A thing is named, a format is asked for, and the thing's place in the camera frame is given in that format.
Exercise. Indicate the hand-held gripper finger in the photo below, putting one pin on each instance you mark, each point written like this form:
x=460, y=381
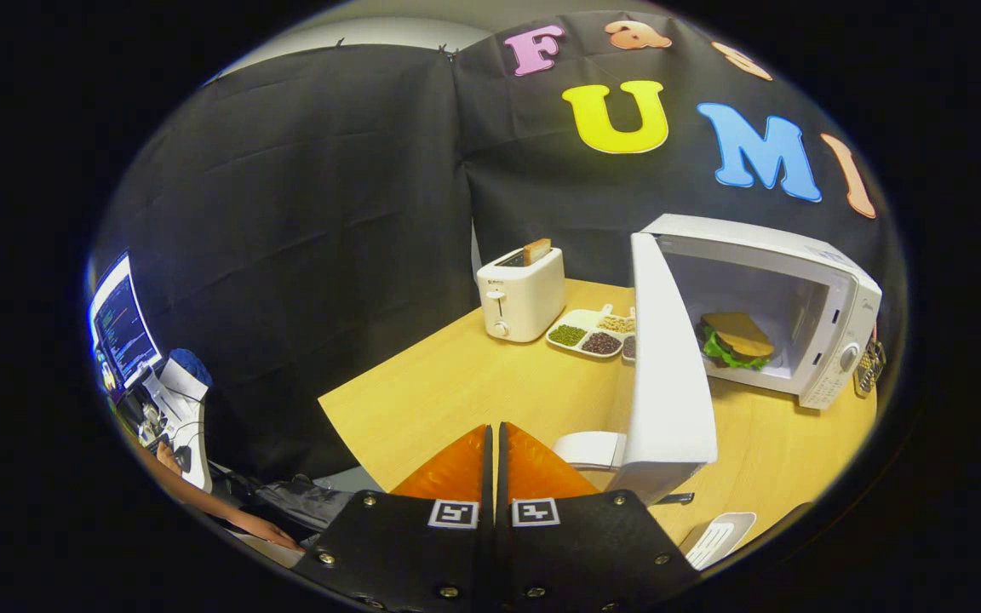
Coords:
x=503, y=485
x=487, y=485

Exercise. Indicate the white microwave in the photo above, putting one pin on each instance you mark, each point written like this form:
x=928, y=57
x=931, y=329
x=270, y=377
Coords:
x=669, y=366

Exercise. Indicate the brown bread lettuce sandwich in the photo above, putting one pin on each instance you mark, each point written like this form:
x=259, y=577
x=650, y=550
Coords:
x=737, y=336

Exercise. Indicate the divided white dish with beans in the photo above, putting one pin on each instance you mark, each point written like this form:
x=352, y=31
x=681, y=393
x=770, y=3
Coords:
x=584, y=334

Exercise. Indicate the grey bag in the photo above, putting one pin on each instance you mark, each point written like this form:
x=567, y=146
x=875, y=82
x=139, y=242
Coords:
x=307, y=504

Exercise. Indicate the white toaster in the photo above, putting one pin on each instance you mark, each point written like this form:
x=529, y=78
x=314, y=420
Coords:
x=524, y=298

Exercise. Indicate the white paper sheet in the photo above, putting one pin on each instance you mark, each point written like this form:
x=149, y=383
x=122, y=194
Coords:
x=282, y=555

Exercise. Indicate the small white tray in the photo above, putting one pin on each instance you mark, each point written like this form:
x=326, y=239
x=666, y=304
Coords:
x=716, y=541

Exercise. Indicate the toast slice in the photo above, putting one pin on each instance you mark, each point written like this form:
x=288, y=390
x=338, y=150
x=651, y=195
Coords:
x=536, y=251

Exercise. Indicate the white device with blue top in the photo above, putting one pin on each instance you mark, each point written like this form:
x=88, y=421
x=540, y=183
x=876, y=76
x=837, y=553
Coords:
x=188, y=409

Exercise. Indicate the computer monitor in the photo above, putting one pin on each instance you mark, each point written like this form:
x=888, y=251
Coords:
x=124, y=328

